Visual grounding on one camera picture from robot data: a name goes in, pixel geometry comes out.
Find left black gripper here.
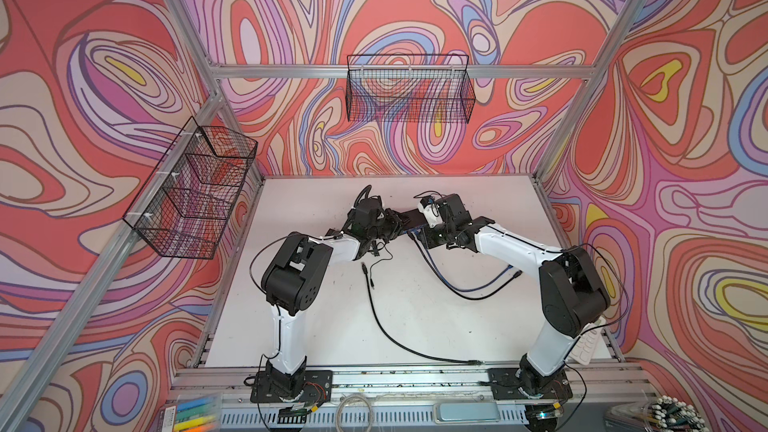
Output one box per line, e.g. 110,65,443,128
367,211,416,247

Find black network switch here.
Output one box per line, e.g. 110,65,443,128
398,209,428,231

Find black ethernet cable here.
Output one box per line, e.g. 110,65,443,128
361,262,484,366
409,232,522,302

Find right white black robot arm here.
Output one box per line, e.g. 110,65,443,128
418,194,610,398

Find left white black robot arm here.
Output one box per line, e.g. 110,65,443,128
254,185,401,400

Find white calculator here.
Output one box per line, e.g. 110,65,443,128
568,316,607,365

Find grey flat device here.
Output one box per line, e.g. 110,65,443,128
433,402,501,424

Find box of coloured markers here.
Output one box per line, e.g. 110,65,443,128
155,395,222,432

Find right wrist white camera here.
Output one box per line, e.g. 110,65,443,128
418,198,444,228

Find black wire basket back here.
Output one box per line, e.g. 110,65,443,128
345,52,476,124

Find black wire basket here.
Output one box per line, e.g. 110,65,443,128
345,52,476,124
123,118,258,260

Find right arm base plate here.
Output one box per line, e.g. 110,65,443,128
486,367,573,404

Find aluminium front rail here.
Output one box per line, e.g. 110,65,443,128
166,360,657,431

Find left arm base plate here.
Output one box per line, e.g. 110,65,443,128
250,369,333,405

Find clear coiled cable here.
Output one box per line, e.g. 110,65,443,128
334,394,376,432

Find black wire basket left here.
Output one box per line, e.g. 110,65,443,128
123,118,258,260

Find bundle of white-tipped cables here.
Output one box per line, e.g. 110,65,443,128
605,394,712,432

